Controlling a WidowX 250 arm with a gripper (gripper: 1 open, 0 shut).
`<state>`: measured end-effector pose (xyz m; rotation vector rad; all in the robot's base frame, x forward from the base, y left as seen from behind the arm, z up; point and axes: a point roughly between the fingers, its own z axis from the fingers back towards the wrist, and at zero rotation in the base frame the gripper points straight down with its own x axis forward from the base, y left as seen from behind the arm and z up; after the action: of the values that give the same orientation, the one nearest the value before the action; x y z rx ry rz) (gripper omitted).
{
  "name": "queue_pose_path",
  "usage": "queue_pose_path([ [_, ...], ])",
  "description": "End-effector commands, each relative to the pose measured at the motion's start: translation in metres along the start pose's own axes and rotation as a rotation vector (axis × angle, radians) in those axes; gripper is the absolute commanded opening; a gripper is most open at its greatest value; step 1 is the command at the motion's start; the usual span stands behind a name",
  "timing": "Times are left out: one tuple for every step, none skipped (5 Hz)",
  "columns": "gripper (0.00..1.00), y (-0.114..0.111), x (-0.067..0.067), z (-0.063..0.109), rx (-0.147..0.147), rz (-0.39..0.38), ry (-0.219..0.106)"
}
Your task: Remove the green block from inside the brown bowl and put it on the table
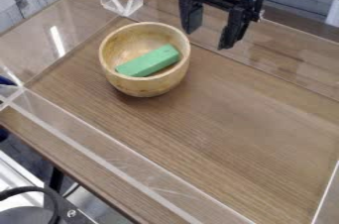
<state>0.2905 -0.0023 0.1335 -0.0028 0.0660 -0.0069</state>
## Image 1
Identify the green rectangular block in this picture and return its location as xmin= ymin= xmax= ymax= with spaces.
xmin=115 ymin=45 xmax=180 ymax=77

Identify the clear acrylic table barrier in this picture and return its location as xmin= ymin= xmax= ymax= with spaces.
xmin=0 ymin=0 xmax=339 ymax=224

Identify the black cable loop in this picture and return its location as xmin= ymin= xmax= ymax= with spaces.
xmin=0 ymin=186 xmax=61 ymax=224

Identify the brown wooden bowl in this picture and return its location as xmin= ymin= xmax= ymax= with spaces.
xmin=99 ymin=22 xmax=191 ymax=97

